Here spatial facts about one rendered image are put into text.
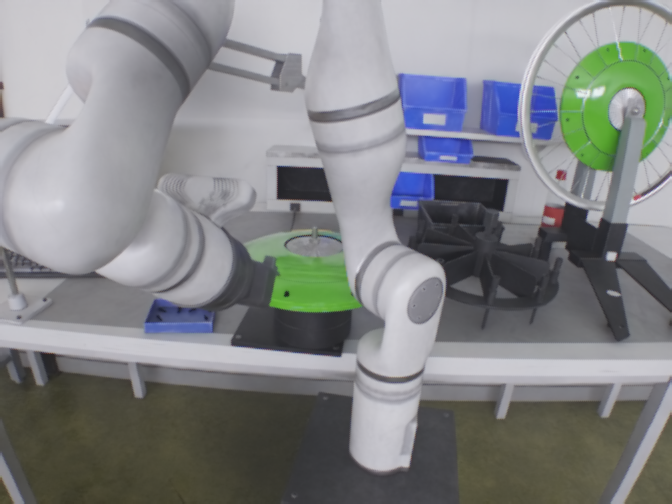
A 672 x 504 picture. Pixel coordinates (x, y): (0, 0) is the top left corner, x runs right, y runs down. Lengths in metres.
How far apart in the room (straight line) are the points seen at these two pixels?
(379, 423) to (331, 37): 0.46
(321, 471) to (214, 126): 1.30
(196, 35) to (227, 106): 1.40
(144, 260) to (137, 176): 0.07
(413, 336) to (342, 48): 0.32
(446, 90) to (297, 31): 0.55
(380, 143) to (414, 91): 1.20
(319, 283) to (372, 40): 0.38
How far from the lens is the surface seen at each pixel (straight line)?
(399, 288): 0.49
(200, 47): 0.28
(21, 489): 1.55
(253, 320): 0.87
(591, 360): 0.93
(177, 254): 0.31
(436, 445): 0.74
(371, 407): 0.60
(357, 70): 0.40
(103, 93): 0.23
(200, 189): 0.39
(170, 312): 0.94
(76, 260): 0.22
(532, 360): 0.87
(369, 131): 0.41
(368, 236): 0.52
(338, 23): 0.39
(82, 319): 0.98
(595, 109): 1.16
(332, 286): 0.66
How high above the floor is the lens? 1.37
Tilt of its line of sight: 22 degrees down
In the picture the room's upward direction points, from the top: 3 degrees clockwise
